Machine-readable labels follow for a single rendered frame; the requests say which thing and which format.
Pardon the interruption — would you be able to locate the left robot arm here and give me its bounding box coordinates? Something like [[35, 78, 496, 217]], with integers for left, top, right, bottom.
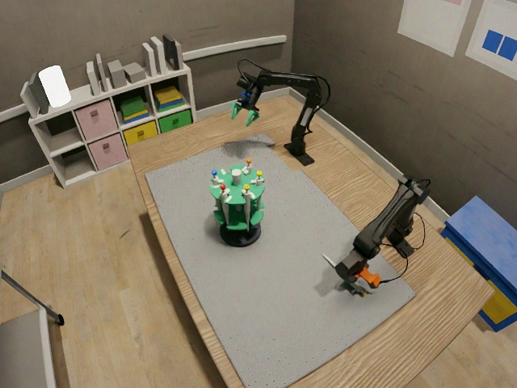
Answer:
[[335, 175, 430, 280]]

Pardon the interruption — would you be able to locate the grey pipette with yellow button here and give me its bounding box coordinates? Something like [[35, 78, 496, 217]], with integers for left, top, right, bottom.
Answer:
[[328, 259, 367, 297], [242, 184, 250, 232], [250, 171, 263, 211]]

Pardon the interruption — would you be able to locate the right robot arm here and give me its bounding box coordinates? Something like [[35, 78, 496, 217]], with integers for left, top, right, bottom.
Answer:
[[243, 70, 322, 167]]

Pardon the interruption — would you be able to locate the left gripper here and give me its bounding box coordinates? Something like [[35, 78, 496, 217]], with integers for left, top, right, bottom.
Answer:
[[345, 263, 381, 287]]

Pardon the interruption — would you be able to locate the grey pipette with blue button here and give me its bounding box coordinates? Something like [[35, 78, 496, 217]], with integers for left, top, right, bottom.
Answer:
[[212, 171, 224, 210]]

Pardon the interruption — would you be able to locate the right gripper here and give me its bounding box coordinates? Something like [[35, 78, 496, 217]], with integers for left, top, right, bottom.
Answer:
[[231, 91, 260, 126]]

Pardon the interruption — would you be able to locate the grey pipette with red button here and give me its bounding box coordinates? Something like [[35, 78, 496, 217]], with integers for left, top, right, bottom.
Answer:
[[220, 184, 230, 225]]

